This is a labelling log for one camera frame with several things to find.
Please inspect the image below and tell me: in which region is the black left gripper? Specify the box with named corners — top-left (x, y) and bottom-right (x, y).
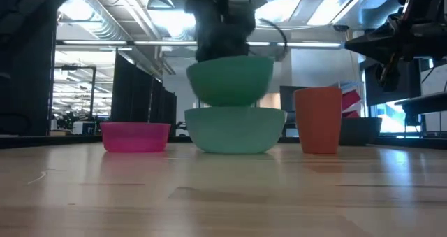
top-left (174, 0), bottom-right (258, 64)

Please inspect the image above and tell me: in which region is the dark grey plastic bowl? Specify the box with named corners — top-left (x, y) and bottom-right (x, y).
top-left (338, 117), bottom-right (383, 148)

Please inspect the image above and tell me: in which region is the dark computer monitor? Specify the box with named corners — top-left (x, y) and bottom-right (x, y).
top-left (279, 85), bottom-right (298, 113)

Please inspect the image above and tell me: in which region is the large teal plastic bowl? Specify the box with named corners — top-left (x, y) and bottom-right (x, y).
top-left (184, 106), bottom-right (288, 155)

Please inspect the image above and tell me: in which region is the red and white shelf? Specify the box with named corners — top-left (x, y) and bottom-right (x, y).
top-left (337, 81), bottom-right (364, 119)

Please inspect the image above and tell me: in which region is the long ceiling light strip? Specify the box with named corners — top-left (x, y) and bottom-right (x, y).
top-left (55, 39), bottom-right (347, 50)

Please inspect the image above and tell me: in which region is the green plastic bowl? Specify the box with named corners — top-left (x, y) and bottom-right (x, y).
top-left (186, 55), bottom-right (275, 108)

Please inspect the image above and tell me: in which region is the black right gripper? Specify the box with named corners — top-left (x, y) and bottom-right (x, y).
top-left (344, 0), bottom-right (447, 93)

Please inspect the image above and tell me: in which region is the dark panel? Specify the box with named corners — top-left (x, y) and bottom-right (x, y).
top-left (0, 34), bottom-right (57, 137)

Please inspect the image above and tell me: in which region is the black partition curtain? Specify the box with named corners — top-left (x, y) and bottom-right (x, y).
top-left (110, 51), bottom-right (177, 138)

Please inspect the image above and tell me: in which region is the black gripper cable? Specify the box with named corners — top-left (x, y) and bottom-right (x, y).
top-left (258, 17), bottom-right (289, 62)

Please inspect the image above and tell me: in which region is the large dark screen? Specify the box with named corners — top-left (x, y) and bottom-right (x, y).
top-left (364, 57), bottom-right (423, 107)

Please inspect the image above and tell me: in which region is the silver ventilation duct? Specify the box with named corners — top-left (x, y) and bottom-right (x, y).
top-left (57, 0), bottom-right (165, 77)

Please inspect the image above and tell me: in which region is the orange plastic cup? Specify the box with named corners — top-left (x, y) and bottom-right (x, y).
top-left (293, 86), bottom-right (344, 155)

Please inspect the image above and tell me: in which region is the pink plastic bowl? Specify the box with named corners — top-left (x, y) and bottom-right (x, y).
top-left (100, 121), bottom-right (172, 154)

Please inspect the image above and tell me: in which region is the black pole frame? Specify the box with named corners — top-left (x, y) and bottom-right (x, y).
top-left (54, 64), bottom-right (98, 118)

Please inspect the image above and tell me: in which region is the dark desk top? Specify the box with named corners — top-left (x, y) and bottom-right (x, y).
top-left (394, 91), bottom-right (447, 116)

